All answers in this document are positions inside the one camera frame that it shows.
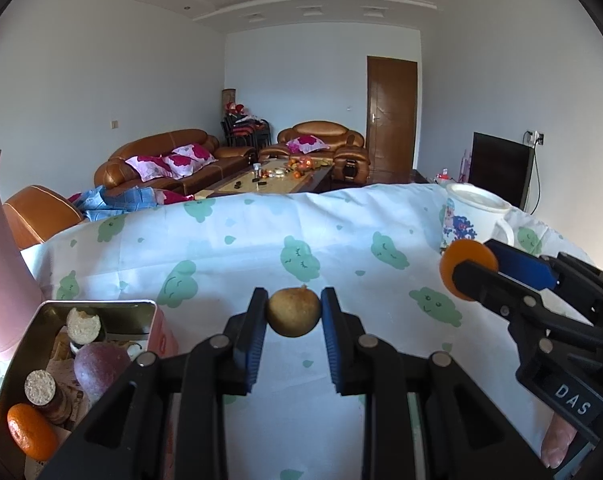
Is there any brown leather armchair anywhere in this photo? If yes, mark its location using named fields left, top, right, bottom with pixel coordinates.
left=258, top=120, right=371, bottom=186

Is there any purple round radish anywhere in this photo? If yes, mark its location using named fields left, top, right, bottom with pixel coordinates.
left=74, top=342, right=132, bottom=406

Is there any pink floral pillow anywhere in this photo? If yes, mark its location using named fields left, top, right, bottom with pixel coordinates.
left=164, top=143, right=218, bottom=178
left=286, top=135, right=329, bottom=155
left=125, top=155, right=174, bottom=182

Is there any brown leather sofa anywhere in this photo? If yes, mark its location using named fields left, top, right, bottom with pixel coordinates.
left=94, top=129, right=259, bottom=196

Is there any brown wooden door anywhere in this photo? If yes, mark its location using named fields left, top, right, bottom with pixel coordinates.
left=366, top=56, right=419, bottom=184

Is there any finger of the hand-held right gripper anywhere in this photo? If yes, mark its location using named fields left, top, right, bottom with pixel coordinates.
left=452, top=258, right=603, bottom=348
left=484, top=239, right=603, bottom=311

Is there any stack of black chairs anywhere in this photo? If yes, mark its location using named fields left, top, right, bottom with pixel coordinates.
left=221, top=115, right=273, bottom=150

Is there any brown longan with stem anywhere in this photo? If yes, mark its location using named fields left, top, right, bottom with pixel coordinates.
left=266, top=285, right=323, bottom=338

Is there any white cup with blue print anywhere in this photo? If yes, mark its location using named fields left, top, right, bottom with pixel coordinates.
left=439, top=183, right=516, bottom=261

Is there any purple sugarcane piece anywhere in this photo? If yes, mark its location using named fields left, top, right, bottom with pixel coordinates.
left=24, top=370, right=74, bottom=426

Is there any pink tin box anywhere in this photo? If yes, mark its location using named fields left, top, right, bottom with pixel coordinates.
left=0, top=300, right=179, bottom=480

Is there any small orange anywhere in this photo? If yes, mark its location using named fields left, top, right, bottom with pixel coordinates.
left=440, top=239, right=499, bottom=302

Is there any brown leather ottoman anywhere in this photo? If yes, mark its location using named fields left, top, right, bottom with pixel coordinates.
left=2, top=185, right=87, bottom=251

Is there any pile of small oranges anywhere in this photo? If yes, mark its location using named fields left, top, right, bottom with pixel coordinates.
left=287, top=156, right=332, bottom=178

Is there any dark television stand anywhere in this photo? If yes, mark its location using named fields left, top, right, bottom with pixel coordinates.
left=411, top=167, right=469, bottom=186

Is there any oval orange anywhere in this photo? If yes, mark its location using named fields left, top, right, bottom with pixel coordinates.
left=6, top=403, right=59, bottom=462

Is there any blue plaid cloth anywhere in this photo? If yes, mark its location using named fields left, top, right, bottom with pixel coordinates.
left=68, top=185, right=192, bottom=221

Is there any white cloth with green clouds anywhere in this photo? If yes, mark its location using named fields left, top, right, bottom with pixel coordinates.
left=0, top=183, right=603, bottom=480

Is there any wooden coffee table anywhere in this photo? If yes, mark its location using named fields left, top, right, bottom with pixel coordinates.
left=196, top=157, right=335, bottom=198

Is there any person's right hand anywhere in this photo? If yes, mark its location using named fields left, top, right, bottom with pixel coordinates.
left=540, top=412, right=579, bottom=470

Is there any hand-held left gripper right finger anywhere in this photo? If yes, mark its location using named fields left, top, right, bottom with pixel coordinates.
left=320, top=287, right=552, bottom=480

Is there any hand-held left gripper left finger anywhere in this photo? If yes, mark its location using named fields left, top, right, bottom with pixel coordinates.
left=41, top=287, right=269, bottom=480

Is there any black television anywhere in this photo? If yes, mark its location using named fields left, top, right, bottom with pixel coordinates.
left=467, top=131, right=536, bottom=211

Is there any black power cable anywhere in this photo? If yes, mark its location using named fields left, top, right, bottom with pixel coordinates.
left=524, top=132, right=543, bottom=216

